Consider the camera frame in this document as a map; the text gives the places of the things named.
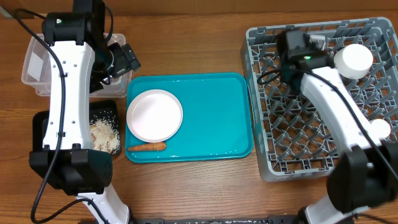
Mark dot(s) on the teal plastic tray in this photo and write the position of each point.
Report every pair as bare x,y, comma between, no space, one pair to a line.
216,120

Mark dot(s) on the orange carrot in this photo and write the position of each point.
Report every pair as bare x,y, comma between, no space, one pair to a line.
154,146

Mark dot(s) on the clear plastic bin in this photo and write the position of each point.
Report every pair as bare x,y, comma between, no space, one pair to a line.
36,73

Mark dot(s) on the white round bowl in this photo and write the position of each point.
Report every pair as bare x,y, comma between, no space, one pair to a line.
353,61

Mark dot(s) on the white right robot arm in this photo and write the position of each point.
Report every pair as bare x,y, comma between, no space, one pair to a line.
366,174

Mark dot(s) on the black tray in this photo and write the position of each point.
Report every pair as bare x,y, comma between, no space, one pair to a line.
106,110

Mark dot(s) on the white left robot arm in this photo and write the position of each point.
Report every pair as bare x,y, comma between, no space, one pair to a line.
83,61

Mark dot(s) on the white cup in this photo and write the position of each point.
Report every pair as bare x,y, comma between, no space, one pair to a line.
382,127

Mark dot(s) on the pink plate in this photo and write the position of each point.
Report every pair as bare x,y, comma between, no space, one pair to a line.
154,116

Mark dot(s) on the grey dishwasher rack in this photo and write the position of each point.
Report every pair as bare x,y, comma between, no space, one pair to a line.
290,138

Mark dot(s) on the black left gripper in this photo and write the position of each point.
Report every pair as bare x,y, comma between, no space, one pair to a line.
127,59

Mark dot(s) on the food scraps in bowl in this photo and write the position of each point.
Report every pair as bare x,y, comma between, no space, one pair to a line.
105,137

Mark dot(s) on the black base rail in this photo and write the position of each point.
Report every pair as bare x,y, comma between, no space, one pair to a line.
274,219

